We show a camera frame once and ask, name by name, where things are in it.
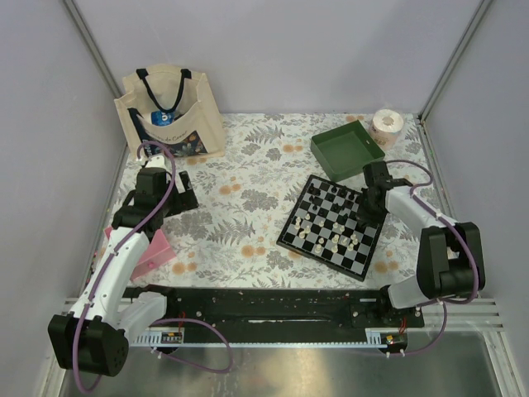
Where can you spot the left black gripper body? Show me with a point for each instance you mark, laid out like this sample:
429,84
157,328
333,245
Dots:
180,203

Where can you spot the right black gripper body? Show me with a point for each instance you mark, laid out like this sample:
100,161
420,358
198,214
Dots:
368,212

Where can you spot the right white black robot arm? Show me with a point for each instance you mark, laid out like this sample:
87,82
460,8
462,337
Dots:
450,263

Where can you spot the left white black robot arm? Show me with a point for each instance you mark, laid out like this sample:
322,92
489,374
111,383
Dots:
95,335

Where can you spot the black white chess board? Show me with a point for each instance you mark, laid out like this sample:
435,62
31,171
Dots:
354,263

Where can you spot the floral table mat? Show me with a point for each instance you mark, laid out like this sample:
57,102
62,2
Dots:
244,199

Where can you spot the green plastic tray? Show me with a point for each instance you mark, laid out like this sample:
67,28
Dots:
343,152

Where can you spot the toilet paper roll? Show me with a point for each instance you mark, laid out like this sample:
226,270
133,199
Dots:
385,128

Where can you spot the cream canvas tote bag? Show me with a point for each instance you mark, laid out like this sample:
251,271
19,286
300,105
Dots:
173,106

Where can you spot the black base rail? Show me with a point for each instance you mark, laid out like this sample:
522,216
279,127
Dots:
285,315

